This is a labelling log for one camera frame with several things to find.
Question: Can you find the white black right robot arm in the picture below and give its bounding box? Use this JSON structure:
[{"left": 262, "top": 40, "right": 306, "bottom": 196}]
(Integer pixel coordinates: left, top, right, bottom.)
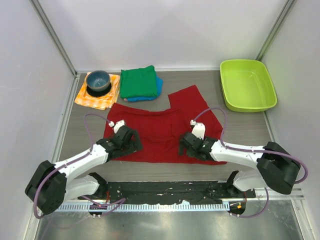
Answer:
[{"left": 178, "top": 132, "right": 301, "bottom": 198}]

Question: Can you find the black saucer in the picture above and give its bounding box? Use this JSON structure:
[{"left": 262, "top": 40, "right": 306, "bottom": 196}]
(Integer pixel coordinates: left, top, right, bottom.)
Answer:
[{"left": 86, "top": 82, "right": 112, "bottom": 97}]

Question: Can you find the blue ceramic bowl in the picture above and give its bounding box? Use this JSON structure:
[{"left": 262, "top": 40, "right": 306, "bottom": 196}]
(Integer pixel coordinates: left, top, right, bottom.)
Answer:
[{"left": 85, "top": 70, "right": 111, "bottom": 92}]

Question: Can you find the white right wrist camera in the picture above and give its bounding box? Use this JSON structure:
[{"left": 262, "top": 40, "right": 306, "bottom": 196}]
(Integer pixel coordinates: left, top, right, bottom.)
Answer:
[{"left": 190, "top": 120, "right": 206, "bottom": 140}]

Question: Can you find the blue folded t-shirt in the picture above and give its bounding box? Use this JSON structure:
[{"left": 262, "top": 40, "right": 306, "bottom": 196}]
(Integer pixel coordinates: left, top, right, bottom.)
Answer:
[{"left": 124, "top": 75, "right": 163, "bottom": 103}]

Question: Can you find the lime green plastic tub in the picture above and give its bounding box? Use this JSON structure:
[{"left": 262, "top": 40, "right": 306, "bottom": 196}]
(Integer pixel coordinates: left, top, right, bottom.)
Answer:
[{"left": 220, "top": 59, "right": 278, "bottom": 113}]

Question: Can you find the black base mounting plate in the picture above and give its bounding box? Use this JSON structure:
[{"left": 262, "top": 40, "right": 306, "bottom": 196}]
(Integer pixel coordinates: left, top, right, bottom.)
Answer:
[{"left": 89, "top": 181, "right": 256, "bottom": 205}]

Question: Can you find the green folded t-shirt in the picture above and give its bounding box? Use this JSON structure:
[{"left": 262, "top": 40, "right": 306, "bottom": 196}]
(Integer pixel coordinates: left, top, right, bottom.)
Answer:
[{"left": 119, "top": 65, "right": 157, "bottom": 99}]

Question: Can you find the left aluminium frame post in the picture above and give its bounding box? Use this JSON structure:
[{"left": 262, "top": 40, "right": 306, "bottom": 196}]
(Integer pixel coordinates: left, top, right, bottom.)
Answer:
[{"left": 29, "top": 0, "right": 77, "bottom": 76}]

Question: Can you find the red t-shirt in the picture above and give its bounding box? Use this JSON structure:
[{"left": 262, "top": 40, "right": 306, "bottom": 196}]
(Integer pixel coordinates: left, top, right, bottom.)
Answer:
[{"left": 107, "top": 85, "right": 223, "bottom": 166}]

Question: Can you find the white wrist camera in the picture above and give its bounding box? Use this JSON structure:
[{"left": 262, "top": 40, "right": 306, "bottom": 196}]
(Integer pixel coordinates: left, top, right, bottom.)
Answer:
[
  {"left": 107, "top": 120, "right": 126, "bottom": 134},
  {"left": 190, "top": 120, "right": 206, "bottom": 140}
]

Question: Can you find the orange checkered cloth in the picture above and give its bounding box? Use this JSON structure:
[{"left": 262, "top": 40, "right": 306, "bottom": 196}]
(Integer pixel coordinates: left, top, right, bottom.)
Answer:
[{"left": 74, "top": 72, "right": 120, "bottom": 110}]

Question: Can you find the white slotted cable duct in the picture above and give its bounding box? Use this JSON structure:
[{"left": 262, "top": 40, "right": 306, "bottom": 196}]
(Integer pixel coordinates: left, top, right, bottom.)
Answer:
[{"left": 56, "top": 201, "right": 230, "bottom": 213}]

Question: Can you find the aluminium frame post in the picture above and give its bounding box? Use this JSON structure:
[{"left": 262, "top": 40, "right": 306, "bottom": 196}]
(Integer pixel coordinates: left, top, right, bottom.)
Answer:
[
  {"left": 255, "top": 0, "right": 297, "bottom": 62},
  {"left": 29, "top": 0, "right": 77, "bottom": 76}
]

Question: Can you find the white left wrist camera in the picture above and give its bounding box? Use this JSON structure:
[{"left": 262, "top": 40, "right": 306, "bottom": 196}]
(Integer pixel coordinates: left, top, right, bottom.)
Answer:
[{"left": 107, "top": 120, "right": 126, "bottom": 134}]

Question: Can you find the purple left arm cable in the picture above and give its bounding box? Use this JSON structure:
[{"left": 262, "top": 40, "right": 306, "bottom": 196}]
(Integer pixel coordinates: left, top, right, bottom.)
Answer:
[{"left": 32, "top": 113, "right": 127, "bottom": 220}]

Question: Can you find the right aluminium frame post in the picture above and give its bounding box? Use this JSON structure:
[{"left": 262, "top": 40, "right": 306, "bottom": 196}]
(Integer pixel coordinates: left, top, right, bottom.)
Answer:
[{"left": 255, "top": 0, "right": 297, "bottom": 62}]

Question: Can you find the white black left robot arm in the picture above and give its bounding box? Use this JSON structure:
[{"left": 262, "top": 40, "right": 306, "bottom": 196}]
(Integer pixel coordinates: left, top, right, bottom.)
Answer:
[{"left": 24, "top": 124, "right": 143, "bottom": 219}]

